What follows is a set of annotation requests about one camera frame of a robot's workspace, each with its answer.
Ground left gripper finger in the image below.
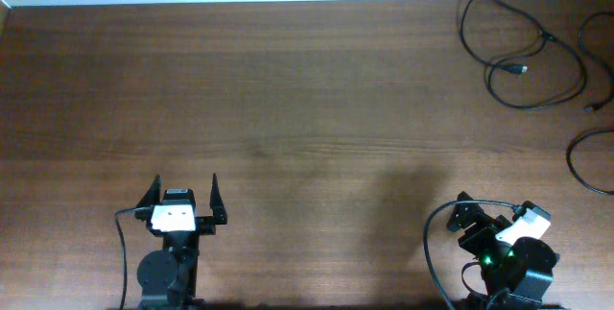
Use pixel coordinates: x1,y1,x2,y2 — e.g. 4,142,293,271
209,174,228,225
135,175,161,208

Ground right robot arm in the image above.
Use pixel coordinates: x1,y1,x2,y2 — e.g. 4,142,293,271
446,192,559,309

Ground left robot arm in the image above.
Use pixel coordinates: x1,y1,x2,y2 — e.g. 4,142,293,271
134,176,227,310

